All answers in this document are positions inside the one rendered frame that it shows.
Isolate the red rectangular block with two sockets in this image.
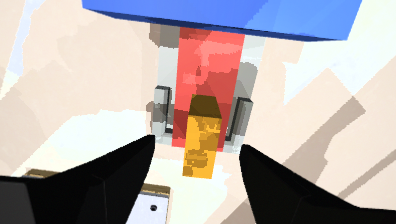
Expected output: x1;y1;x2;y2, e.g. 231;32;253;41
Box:
172;27;245;152

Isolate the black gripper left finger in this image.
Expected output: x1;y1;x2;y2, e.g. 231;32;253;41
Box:
0;134;155;224

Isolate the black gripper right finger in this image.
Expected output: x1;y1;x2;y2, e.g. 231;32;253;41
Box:
239;144;396;224

